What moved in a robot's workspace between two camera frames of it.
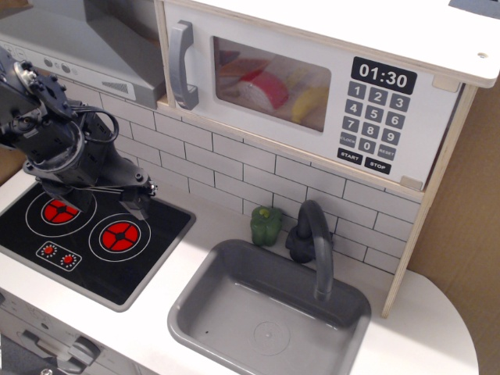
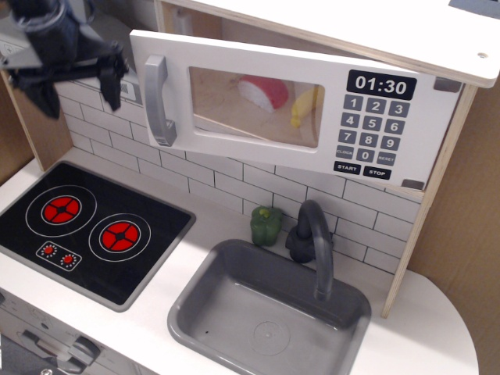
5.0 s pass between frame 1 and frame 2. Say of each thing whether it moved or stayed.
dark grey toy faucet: stayed
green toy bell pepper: stayed
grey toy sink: stayed
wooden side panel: stayed
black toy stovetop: stayed
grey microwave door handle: moved
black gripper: moved
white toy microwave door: moved
